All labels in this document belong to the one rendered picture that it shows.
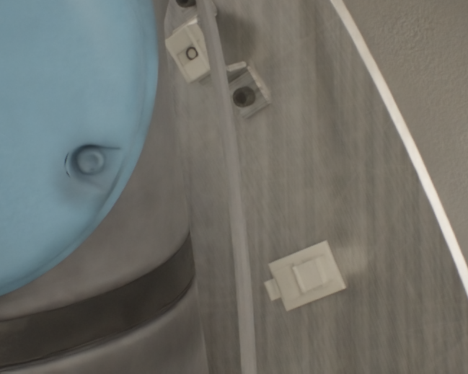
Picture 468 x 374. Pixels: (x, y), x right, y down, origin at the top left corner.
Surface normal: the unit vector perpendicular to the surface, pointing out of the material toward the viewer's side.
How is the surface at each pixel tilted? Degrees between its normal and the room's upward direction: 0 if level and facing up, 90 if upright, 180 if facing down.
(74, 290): 93
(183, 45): 90
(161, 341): 89
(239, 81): 90
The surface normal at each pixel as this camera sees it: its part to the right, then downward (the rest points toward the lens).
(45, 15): -0.06, 0.22
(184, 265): 0.97, -0.05
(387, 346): -0.47, 0.16
